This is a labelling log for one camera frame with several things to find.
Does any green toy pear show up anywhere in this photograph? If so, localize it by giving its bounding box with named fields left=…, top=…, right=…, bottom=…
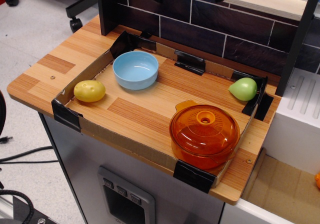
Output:
left=228, top=77, right=258, bottom=102

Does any light blue bowl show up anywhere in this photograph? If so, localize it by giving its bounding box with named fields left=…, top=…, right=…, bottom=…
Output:
left=112, top=51, right=159, bottom=91

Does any black rolling chair base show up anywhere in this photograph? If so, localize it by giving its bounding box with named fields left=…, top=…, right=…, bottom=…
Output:
left=65, top=0, right=98, bottom=33

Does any yellow toy potato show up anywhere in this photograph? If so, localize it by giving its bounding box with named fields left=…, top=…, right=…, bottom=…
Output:
left=73, top=80, right=106, bottom=103

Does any orange pot with lid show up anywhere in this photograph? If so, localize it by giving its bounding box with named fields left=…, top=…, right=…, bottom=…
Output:
left=169, top=100, right=240, bottom=171

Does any cardboard fence with black tape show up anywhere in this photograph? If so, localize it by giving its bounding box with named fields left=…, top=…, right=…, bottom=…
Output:
left=51, top=32, right=281, bottom=204

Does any orange toy in sink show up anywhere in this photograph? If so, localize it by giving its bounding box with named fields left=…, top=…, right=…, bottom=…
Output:
left=314, top=173, right=320, bottom=189

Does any grey oven control panel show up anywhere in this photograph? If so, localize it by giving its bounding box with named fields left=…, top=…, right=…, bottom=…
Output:
left=98, top=166, right=156, bottom=224

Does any black floor cable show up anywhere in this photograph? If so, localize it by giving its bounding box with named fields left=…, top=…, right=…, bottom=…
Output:
left=0, top=135, right=59, bottom=165

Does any black braided cable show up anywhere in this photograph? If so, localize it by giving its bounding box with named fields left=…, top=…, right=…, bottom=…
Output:
left=0, top=189, right=35, bottom=224

